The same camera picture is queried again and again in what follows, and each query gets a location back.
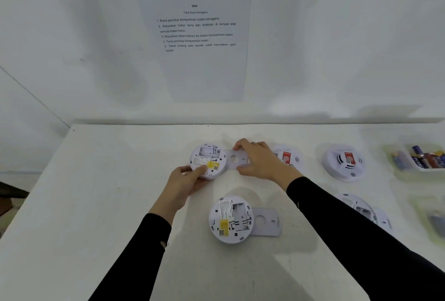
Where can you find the person's right forearm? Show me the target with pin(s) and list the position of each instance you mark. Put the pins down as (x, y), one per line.
(365, 241)

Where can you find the white round smoke detector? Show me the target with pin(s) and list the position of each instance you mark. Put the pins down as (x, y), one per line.
(344, 173)
(295, 158)
(358, 203)
(222, 207)
(208, 151)

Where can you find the person's right hand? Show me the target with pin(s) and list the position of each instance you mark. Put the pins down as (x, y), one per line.
(267, 163)

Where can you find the person's left hand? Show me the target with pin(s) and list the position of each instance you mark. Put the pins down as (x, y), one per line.
(180, 186)

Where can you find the mounting plate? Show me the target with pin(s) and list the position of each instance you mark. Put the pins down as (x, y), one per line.
(273, 229)
(229, 164)
(382, 220)

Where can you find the person's left forearm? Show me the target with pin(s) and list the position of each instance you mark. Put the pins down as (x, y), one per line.
(135, 262)

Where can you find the white paper with text lines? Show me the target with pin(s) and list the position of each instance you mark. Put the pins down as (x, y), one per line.
(208, 78)

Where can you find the clear plastic container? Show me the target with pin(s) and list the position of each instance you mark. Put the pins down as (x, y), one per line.
(420, 207)
(389, 172)

